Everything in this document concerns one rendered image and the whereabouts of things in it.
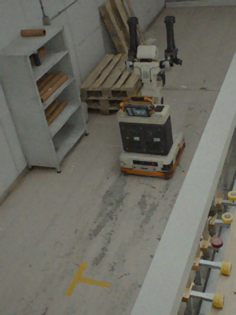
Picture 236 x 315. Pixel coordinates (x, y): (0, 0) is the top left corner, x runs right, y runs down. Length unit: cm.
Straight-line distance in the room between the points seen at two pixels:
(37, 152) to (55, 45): 135
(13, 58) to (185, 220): 417
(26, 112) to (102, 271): 210
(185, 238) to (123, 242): 353
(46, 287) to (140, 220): 117
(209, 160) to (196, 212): 20
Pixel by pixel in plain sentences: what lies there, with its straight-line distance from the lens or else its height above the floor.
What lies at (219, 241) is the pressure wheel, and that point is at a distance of 315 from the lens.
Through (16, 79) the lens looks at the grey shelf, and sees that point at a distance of 514.
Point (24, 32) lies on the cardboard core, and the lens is 549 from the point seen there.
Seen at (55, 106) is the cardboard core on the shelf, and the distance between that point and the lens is 591.
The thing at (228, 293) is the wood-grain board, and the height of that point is 90.
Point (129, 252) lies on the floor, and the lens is 440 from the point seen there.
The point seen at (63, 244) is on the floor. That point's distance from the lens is 464.
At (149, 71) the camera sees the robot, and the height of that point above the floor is 115.
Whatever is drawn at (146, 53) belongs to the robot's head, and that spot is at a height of 133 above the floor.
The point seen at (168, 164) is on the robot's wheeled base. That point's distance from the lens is 501.
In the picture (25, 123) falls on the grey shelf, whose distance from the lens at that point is 541.
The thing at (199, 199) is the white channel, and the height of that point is 246.
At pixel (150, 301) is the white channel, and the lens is 88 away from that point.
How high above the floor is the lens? 316
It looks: 34 degrees down
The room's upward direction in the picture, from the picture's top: 11 degrees counter-clockwise
